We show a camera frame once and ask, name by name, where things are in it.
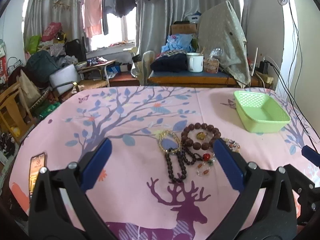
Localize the bagged round crackers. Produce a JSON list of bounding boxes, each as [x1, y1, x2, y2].
[[203, 48, 223, 74]]

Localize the colourful stone bracelet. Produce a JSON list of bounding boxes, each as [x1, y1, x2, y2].
[[222, 137, 241, 153]]

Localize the smartphone with lit screen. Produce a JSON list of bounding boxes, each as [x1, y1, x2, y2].
[[29, 152, 47, 197]]

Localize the yellow crystal bead bracelet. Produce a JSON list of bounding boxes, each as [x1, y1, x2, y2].
[[158, 129, 182, 154]]

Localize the grey window curtain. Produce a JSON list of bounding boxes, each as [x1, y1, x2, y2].
[[136, 0, 244, 55]]

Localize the black power adapter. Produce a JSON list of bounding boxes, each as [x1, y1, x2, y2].
[[258, 60, 269, 74]]

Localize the black cable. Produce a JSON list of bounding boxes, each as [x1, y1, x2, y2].
[[265, 0, 320, 153]]

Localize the small folding table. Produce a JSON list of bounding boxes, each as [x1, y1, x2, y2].
[[77, 60, 116, 87]]

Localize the cardboard box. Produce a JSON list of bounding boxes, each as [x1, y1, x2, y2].
[[170, 23, 197, 35]]

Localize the grey dotted cloth cover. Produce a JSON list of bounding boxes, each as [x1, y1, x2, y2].
[[197, 0, 251, 88]]

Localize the wooden desk blue top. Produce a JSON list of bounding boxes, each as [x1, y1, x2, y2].
[[148, 71, 242, 88]]

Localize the pink deer print bedsheet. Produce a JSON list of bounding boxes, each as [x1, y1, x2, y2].
[[9, 87, 319, 239]]

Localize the pink plastic bag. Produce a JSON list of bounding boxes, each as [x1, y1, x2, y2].
[[41, 22, 62, 42]]

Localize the pink hanging garment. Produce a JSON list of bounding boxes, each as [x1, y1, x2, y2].
[[79, 0, 102, 38]]

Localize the amber pendant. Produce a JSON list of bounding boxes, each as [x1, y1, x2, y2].
[[196, 132, 207, 140]]

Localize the red bead charm bracelet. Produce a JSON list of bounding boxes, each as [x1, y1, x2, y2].
[[195, 152, 217, 177]]

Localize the green plastic bag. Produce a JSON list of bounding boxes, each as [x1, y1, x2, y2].
[[25, 35, 41, 55]]

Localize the green plastic basket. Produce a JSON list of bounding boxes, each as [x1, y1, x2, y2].
[[234, 90, 291, 133]]

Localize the white enamel mug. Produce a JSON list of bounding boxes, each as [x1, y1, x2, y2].
[[187, 53, 204, 73]]

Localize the dark green bag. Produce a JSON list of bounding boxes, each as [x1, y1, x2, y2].
[[24, 50, 59, 83]]

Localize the dark navy folded clothes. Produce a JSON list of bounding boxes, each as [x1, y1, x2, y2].
[[150, 53, 188, 73]]

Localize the light blue clothes pile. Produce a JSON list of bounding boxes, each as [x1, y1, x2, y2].
[[161, 34, 196, 53]]

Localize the wooden chair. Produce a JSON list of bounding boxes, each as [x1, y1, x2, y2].
[[1, 81, 35, 145]]

